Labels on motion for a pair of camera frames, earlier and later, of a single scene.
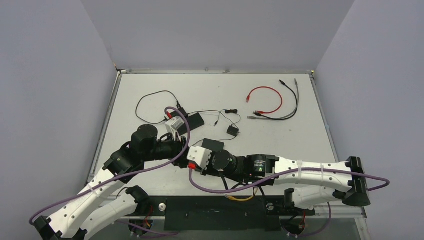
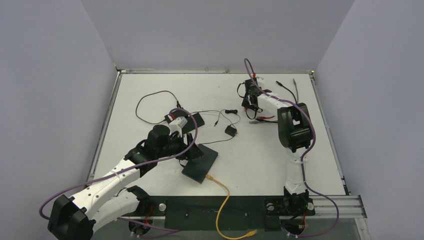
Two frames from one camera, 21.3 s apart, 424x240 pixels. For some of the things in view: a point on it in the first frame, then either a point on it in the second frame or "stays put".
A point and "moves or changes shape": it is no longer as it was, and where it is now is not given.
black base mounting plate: x=217 y=213 stays put
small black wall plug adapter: x=232 y=130 stays put
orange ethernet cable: x=231 y=198 → x=210 y=178
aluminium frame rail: x=340 y=211 stays put
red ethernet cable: x=261 y=112 moves or changes shape
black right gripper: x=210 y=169 → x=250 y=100
